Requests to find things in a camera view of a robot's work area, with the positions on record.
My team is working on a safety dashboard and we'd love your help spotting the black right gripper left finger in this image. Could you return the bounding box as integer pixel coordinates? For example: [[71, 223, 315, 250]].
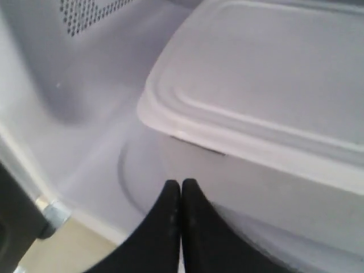
[[87, 180, 181, 273]]

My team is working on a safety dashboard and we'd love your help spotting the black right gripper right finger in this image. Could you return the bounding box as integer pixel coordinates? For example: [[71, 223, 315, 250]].
[[180, 179, 287, 272]]

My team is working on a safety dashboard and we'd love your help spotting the white plastic lidded container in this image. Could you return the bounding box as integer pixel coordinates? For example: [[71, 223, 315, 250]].
[[137, 1, 363, 229]]

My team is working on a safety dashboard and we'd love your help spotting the white microwave oven body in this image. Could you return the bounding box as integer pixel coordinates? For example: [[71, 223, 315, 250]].
[[0, 0, 364, 273]]

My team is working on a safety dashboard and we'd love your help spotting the glass turntable plate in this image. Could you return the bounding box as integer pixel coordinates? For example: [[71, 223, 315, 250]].
[[118, 130, 363, 272]]

